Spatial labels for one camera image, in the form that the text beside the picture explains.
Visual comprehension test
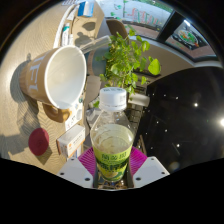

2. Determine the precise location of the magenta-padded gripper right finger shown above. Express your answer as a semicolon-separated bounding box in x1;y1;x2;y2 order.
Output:
128;146;170;189

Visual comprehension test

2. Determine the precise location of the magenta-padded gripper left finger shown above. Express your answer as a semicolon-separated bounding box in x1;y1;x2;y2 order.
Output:
56;146;99;190

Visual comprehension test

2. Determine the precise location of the clear green-labelled water bottle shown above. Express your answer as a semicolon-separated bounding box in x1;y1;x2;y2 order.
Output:
89;86;135;184

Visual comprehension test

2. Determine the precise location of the white orange medicine box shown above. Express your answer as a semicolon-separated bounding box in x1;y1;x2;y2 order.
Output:
56;124;87;159

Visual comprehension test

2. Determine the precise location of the flat round red coaster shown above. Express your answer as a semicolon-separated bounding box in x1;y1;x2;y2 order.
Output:
28;127;51;157

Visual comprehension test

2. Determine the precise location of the group of ceiling spotlights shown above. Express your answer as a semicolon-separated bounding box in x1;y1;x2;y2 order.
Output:
146;93;224;149

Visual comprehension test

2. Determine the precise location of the tan mug with white inside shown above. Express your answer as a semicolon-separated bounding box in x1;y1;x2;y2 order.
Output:
18;44;88;124

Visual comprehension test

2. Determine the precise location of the grey curved sofa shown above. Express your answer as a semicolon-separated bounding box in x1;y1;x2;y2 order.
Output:
83;18;151;111

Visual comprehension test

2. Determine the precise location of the green potted plant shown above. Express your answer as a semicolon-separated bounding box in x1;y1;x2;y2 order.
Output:
79;28;163;109

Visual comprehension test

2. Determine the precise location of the brown paper card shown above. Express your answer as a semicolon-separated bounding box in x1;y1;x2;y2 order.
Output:
71;13;102;42

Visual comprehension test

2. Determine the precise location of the window with painted decorations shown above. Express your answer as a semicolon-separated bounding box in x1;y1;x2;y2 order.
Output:
99;0;218;62

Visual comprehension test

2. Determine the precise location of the small blue white box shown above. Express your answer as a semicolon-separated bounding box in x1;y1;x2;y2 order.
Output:
77;0;96;18

